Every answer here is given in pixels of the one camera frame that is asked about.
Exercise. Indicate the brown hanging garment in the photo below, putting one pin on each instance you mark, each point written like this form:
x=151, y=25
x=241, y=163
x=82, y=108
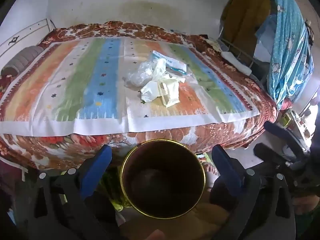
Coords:
x=245, y=17

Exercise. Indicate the cream plastic bag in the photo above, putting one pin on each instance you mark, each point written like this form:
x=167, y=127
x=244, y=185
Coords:
x=165, y=90

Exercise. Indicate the striped woven mat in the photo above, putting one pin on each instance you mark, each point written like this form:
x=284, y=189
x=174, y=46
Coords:
x=75, y=92

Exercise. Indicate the blue and white packet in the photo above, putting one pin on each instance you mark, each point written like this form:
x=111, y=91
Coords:
x=172, y=60

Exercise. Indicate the floral brown blanket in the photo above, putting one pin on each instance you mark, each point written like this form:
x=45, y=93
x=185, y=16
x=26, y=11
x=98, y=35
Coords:
x=225, y=135

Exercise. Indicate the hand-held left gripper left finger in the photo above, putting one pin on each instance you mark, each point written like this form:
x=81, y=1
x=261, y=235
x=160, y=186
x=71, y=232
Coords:
x=100, y=165

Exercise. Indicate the white headboard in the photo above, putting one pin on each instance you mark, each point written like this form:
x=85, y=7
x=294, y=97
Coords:
x=30, y=30

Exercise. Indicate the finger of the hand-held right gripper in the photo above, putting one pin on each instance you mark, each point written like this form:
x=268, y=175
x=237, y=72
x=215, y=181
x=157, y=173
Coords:
x=270, y=152
x=282, y=135

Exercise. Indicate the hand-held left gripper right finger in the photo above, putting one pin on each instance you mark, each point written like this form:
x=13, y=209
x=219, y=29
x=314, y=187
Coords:
x=225, y=165

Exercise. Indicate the clear plastic bag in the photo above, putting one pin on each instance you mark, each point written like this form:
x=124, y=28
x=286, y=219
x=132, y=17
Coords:
x=138, y=76

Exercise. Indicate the blue printed cloth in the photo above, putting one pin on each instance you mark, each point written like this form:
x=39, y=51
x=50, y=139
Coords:
x=287, y=55

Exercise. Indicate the person's foot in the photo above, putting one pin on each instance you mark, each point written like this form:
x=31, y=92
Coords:
x=211, y=171

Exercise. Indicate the metal rack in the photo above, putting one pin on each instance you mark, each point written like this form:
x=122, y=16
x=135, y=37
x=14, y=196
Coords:
x=235, y=46

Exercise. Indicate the white folded cloth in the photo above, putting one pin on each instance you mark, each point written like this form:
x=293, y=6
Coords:
x=235, y=60

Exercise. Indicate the grey bolster pillow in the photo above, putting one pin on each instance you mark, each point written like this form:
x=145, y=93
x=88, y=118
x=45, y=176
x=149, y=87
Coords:
x=22, y=60

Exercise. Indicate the pale blue cloth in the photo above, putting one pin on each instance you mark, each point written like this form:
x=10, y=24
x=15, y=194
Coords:
x=265, y=30

